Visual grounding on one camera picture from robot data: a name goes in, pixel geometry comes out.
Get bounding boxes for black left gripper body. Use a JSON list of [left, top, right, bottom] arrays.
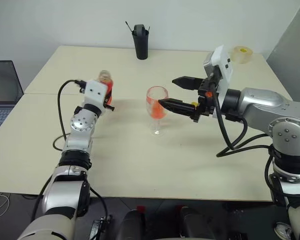
[[103, 93, 116, 112]]

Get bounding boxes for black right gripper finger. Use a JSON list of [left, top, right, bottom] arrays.
[[171, 75, 204, 91], [157, 97, 200, 119]]

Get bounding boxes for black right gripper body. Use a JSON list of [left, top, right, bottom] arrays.
[[193, 74, 220, 124]]

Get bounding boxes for red translucent drink bottle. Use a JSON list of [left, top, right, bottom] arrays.
[[97, 69, 115, 106]]

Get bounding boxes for clear wine glass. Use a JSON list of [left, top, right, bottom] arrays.
[[145, 85, 170, 137]]

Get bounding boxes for black pen holder cup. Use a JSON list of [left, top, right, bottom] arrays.
[[132, 28, 151, 61]]

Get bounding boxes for clear tape roll yellow core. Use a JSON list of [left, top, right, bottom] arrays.
[[230, 45, 254, 65]]

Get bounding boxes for black rounded tool in cup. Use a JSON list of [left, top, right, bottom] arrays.
[[133, 23, 146, 36]]

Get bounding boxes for dark grey laptop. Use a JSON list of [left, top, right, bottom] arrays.
[[0, 60, 25, 141]]

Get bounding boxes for dark rounded shape red tip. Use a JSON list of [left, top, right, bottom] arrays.
[[115, 205, 148, 240], [175, 204, 212, 240]]

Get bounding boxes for black rectangular device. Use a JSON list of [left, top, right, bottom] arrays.
[[89, 214, 114, 240]]

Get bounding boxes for grey white shoe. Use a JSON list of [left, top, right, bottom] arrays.
[[273, 221, 294, 239]]

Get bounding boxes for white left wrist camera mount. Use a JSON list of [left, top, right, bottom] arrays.
[[84, 79, 110, 109]]

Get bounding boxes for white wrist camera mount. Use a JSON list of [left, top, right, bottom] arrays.
[[84, 79, 110, 109], [202, 44, 234, 119]]

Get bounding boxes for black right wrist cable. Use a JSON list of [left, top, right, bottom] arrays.
[[209, 82, 275, 158]]

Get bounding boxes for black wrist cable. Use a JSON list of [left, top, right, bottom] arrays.
[[52, 79, 88, 151], [209, 82, 275, 158]]

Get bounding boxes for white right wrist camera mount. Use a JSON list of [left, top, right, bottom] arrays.
[[202, 44, 234, 119]]

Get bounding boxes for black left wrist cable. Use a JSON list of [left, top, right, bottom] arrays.
[[52, 79, 88, 151]]

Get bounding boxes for black right upper arm cable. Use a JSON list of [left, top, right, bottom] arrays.
[[264, 158, 279, 201]]

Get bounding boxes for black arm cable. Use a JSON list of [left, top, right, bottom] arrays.
[[30, 174, 54, 224], [264, 158, 279, 201], [89, 187, 109, 227]]

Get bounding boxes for black left upper arm cable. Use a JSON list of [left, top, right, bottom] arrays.
[[30, 174, 54, 224], [89, 187, 109, 227]]

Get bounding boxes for thin white cable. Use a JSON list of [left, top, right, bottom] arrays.
[[0, 193, 11, 221]]

